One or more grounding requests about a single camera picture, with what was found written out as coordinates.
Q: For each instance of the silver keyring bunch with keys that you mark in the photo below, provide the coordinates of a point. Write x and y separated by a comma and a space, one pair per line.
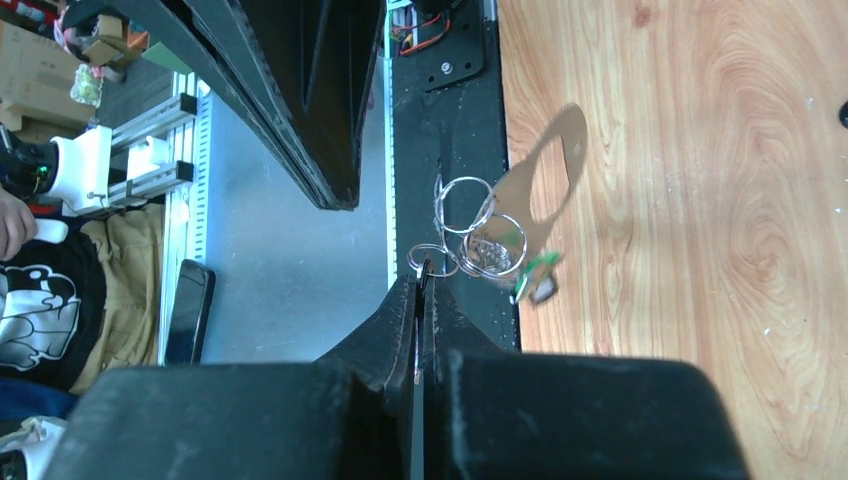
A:
505, 244

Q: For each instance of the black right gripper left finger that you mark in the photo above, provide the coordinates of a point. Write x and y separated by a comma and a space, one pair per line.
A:
346, 415

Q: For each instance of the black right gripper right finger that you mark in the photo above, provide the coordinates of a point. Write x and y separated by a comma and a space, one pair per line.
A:
490, 413

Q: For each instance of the person in black shirt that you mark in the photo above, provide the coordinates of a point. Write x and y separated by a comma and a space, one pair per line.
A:
69, 312

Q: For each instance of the white clamp on aluminium rail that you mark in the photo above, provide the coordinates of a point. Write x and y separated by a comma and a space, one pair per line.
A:
107, 169

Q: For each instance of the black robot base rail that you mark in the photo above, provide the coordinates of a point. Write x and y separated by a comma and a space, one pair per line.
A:
447, 121

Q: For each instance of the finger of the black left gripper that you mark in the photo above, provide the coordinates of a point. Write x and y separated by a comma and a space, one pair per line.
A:
297, 72

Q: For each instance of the black smartphone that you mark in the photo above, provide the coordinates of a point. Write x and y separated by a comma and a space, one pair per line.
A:
190, 313

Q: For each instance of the cardboard boxes in background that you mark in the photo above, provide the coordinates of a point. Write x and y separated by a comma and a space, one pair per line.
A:
56, 56

